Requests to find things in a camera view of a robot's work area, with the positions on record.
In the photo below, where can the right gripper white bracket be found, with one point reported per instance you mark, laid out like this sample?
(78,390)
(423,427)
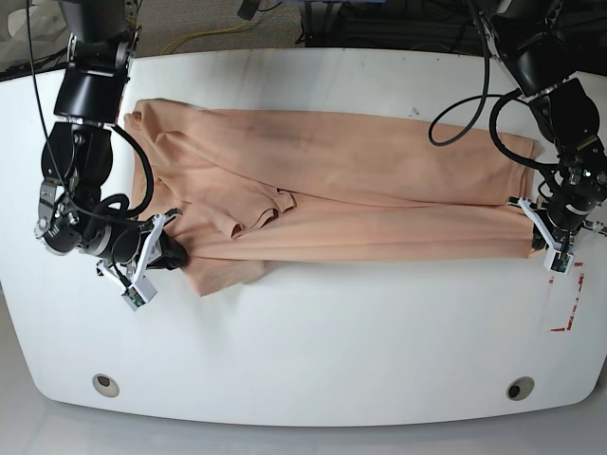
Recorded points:
(126,249)

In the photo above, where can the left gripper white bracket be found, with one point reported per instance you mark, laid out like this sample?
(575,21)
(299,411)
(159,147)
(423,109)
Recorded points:
(559,219)

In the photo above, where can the peach pink T-shirt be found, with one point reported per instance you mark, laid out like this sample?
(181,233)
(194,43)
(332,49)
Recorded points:
(262,186)

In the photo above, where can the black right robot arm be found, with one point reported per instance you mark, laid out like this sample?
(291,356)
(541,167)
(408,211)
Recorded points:
(77,158)

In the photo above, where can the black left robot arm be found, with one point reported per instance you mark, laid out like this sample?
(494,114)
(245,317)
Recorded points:
(536,59)

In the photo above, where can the red tape rectangle marking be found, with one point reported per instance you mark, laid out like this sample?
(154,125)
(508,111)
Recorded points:
(562,301)

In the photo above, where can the left table grommet hole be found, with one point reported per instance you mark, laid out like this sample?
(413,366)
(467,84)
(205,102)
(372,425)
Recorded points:
(105,385)

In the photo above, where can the table grommet hole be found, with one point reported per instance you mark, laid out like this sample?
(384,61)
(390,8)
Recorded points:
(520,388)
(105,385)

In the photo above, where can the right table grommet hole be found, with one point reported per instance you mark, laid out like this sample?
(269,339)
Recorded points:
(520,388)

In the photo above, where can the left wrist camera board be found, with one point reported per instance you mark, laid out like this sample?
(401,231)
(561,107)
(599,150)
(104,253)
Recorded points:
(562,263)

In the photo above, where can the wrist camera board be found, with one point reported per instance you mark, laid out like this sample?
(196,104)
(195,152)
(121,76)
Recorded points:
(562,263)
(133,299)

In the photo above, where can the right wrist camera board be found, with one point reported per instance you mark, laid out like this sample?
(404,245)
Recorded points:
(133,299)

